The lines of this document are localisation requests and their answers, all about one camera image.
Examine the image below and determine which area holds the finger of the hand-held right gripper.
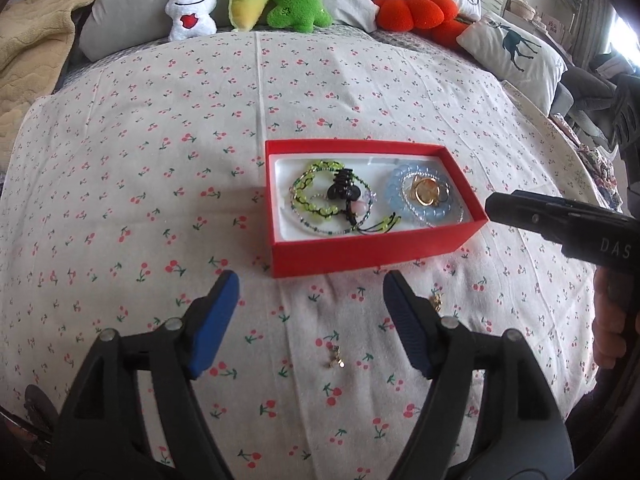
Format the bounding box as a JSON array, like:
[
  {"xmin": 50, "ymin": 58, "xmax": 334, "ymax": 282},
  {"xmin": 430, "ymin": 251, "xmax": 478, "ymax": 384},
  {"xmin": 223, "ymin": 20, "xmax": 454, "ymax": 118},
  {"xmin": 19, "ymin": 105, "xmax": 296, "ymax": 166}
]
[{"xmin": 484, "ymin": 191, "xmax": 570, "ymax": 242}]

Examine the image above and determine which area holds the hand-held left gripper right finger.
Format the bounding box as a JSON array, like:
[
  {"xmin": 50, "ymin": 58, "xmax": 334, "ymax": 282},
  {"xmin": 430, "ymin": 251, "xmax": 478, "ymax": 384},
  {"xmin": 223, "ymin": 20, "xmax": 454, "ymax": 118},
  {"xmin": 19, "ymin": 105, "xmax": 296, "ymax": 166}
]
[{"xmin": 382, "ymin": 269, "xmax": 573, "ymax": 480}]

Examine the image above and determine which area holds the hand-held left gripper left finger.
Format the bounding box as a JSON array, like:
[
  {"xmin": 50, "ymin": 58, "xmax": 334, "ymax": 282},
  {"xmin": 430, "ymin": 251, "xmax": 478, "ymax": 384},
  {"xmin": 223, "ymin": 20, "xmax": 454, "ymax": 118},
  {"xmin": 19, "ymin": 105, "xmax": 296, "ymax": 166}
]
[{"xmin": 50, "ymin": 269, "xmax": 241, "ymax": 480}]

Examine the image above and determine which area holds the red cardboard box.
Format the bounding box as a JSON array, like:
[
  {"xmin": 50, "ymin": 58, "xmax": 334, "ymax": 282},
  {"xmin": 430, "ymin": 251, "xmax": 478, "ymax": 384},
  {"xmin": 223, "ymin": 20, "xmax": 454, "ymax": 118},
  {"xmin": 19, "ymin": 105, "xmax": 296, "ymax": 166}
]
[{"xmin": 264, "ymin": 139, "xmax": 490, "ymax": 280}]

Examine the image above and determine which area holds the gold ring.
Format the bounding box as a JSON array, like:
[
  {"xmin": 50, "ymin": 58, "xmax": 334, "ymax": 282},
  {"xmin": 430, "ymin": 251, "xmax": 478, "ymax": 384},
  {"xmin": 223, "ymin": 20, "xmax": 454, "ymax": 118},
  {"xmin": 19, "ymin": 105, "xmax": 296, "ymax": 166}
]
[{"xmin": 411, "ymin": 177, "xmax": 449, "ymax": 207}]

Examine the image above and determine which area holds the light blue chunky bracelet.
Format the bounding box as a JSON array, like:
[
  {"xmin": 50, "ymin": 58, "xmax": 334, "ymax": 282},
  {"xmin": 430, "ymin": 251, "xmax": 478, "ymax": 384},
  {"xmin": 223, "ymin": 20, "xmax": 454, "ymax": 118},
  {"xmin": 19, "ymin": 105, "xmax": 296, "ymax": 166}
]
[{"xmin": 384, "ymin": 162, "xmax": 467, "ymax": 229}]

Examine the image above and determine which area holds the clear seed bead bracelet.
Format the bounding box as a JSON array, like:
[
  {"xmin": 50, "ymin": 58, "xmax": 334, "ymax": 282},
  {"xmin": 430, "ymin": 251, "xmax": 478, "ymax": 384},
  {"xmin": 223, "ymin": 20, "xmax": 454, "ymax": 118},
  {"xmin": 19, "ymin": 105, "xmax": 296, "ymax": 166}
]
[
  {"xmin": 288, "ymin": 184, "xmax": 375, "ymax": 239},
  {"xmin": 400, "ymin": 171, "xmax": 453, "ymax": 213}
]

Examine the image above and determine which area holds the black cord pink bead bracelet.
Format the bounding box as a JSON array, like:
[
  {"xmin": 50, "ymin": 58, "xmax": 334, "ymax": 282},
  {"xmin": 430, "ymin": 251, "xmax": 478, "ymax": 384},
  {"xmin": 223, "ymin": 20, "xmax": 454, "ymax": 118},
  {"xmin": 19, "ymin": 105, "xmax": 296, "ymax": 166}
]
[{"xmin": 344, "ymin": 185, "xmax": 402, "ymax": 237}]

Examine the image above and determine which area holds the black hair claw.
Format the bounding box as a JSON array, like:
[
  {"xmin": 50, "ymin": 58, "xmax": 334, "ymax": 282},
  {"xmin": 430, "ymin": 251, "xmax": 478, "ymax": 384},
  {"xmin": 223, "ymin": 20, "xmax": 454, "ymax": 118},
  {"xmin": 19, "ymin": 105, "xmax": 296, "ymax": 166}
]
[{"xmin": 326, "ymin": 170, "xmax": 364, "ymax": 212}]

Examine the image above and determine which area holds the green bead bracelet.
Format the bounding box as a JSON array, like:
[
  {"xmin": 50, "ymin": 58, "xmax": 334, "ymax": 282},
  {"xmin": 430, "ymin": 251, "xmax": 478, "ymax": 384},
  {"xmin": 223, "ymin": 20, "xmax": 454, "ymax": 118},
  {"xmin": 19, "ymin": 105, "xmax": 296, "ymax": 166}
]
[{"xmin": 292, "ymin": 159, "xmax": 352, "ymax": 224}]

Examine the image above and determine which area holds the person's right hand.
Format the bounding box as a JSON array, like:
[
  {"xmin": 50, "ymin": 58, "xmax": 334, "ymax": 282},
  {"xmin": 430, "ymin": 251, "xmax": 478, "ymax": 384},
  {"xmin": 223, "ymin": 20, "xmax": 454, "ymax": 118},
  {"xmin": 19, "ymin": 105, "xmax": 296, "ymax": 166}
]
[{"xmin": 592, "ymin": 264, "xmax": 635, "ymax": 372}]

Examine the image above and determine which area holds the grey chair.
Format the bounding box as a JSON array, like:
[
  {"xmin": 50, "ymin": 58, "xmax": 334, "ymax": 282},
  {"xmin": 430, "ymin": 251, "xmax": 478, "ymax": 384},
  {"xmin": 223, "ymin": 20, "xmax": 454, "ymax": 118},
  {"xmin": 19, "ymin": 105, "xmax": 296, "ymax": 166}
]
[{"xmin": 550, "ymin": 55, "xmax": 640, "ymax": 157}]

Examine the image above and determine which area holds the cherry print cloth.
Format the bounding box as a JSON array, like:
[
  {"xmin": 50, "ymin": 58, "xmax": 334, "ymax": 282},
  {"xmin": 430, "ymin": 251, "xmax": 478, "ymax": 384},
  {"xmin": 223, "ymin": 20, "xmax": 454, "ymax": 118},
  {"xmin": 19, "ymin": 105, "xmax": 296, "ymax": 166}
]
[{"xmin": 0, "ymin": 25, "xmax": 627, "ymax": 480}]

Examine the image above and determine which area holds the deer print pillow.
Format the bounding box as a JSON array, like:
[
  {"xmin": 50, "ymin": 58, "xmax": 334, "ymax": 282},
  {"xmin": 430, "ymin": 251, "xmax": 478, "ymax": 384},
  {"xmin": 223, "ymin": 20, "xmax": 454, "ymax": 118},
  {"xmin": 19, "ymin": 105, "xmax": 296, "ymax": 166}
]
[{"xmin": 456, "ymin": 15, "xmax": 569, "ymax": 99}]

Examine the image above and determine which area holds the woven basket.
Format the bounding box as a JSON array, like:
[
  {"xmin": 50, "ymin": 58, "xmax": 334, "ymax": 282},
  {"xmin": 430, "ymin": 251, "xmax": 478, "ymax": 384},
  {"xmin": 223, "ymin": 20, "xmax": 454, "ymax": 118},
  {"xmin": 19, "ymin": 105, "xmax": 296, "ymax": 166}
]
[{"xmin": 504, "ymin": 0, "xmax": 537, "ymax": 22}]

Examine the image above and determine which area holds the red tomato plush cushion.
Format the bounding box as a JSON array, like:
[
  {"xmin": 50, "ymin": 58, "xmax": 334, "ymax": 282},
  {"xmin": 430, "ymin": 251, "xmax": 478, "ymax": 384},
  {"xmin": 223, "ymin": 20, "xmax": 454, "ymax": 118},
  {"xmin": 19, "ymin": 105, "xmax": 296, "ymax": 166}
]
[{"xmin": 372, "ymin": 0, "xmax": 473, "ymax": 47}]

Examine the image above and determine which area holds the white plush toy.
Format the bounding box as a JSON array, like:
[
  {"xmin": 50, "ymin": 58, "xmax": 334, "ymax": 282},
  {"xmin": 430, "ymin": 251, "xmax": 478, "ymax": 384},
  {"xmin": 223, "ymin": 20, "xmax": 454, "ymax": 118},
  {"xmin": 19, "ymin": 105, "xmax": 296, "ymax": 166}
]
[{"xmin": 166, "ymin": 0, "xmax": 219, "ymax": 42}]

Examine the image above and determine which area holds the grey pillow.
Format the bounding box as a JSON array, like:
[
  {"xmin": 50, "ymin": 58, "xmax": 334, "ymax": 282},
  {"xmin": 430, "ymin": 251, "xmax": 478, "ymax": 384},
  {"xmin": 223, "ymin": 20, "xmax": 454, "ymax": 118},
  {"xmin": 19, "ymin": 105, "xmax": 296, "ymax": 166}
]
[{"xmin": 77, "ymin": 0, "xmax": 241, "ymax": 59}]

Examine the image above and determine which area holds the beige quilted blanket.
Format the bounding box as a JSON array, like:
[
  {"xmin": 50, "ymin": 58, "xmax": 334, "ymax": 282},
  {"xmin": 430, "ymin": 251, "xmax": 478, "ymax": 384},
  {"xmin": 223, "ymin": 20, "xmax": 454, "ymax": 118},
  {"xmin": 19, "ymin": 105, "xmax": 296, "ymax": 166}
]
[{"xmin": 0, "ymin": 0, "xmax": 109, "ymax": 153}]

